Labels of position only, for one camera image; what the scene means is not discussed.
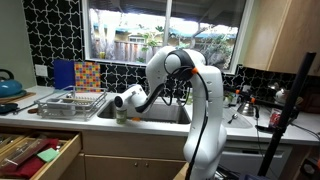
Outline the black tripod pole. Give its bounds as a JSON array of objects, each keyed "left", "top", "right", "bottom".
[{"left": 257, "top": 51, "right": 318, "bottom": 178}]

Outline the black pan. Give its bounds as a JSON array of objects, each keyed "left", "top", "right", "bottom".
[{"left": 0, "top": 102, "right": 19, "bottom": 115}]

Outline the white kettle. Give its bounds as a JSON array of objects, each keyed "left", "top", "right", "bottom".
[{"left": 273, "top": 87, "right": 291, "bottom": 105}]

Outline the wooden trivet board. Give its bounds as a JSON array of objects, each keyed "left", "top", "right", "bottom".
[{"left": 0, "top": 91, "right": 36, "bottom": 105}]

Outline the red cloth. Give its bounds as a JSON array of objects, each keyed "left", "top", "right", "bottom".
[{"left": 0, "top": 138, "right": 60, "bottom": 179}]

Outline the grey dish drying mat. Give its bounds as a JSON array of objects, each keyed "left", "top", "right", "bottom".
[{"left": 221, "top": 106, "right": 254, "bottom": 129}]

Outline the white dishwasher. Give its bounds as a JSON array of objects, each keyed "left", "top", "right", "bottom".
[{"left": 219, "top": 141, "right": 294, "bottom": 180}]

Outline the colourful mosaic board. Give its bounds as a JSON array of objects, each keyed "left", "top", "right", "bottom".
[{"left": 73, "top": 61, "right": 102, "bottom": 93}]

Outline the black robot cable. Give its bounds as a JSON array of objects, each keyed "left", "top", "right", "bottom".
[{"left": 163, "top": 66, "right": 210, "bottom": 180}]

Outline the green sponge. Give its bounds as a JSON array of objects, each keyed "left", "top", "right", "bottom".
[{"left": 36, "top": 147, "right": 61, "bottom": 164}]

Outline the white wall switch plate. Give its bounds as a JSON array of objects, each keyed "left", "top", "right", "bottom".
[{"left": 34, "top": 63, "right": 49, "bottom": 78}]

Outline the stainless steel sink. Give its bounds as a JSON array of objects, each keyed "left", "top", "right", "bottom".
[{"left": 97, "top": 99, "right": 193, "bottom": 125}]

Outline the metal spoon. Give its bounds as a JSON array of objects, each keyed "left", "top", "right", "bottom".
[{"left": 227, "top": 113, "right": 239, "bottom": 125}]

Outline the wooden wall cabinet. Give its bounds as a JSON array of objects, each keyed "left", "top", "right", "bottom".
[{"left": 243, "top": 0, "right": 320, "bottom": 77}]

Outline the window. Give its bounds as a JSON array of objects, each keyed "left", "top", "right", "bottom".
[{"left": 81, "top": 0, "right": 254, "bottom": 74}]

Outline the wire dish rack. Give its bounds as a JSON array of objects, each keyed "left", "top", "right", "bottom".
[{"left": 34, "top": 85, "right": 108, "bottom": 122}]

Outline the green soap pump bottle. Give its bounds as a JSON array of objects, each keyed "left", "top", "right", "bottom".
[{"left": 115, "top": 108, "right": 128, "bottom": 125}]

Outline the blue cutting board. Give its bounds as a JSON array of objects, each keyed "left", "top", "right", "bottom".
[{"left": 53, "top": 59, "right": 76, "bottom": 90}]

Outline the wooden base cabinet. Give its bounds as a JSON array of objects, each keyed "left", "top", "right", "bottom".
[{"left": 81, "top": 131, "right": 189, "bottom": 180}]

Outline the open wooden drawer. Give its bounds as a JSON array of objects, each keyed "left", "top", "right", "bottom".
[{"left": 0, "top": 128, "right": 83, "bottom": 180}]

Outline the small green dish soap bottle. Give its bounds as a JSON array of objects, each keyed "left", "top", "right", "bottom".
[{"left": 185, "top": 89, "right": 194, "bottom": 106}]

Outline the teal kettle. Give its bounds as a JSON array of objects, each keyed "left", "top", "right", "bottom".
[{"left": 0, "top": 68, "right": 24, "bottom": 99}]

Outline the steel gooseneck kettle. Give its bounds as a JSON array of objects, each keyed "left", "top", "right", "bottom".
[{"left": 237, "top": 96, "right": 257, "bottom": 117}]

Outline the red drink can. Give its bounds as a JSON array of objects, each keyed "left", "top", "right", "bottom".
[{"left": 268, "top": 108, "right": 283, "bottom": 128}]

